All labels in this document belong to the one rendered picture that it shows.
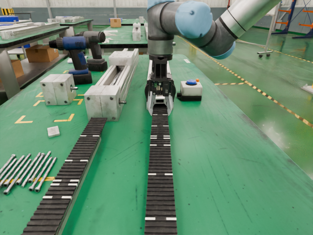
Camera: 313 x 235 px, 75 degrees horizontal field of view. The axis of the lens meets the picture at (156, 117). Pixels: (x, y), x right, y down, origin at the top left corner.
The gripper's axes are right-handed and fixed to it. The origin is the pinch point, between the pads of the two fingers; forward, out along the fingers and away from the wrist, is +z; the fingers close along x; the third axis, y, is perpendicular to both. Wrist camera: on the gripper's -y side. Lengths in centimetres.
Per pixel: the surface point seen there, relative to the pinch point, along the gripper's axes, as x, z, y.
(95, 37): -35, -18, -56
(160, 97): 0.4, -3.3, -5.2
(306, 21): 667, 18, -947
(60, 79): -37.6, -8.3, -9.9
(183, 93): 9.6, -2.1, -11.9
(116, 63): -21.0, -8.5, -35.9
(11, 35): -178, -3, -202
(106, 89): -17.7, -8.2, 0.5
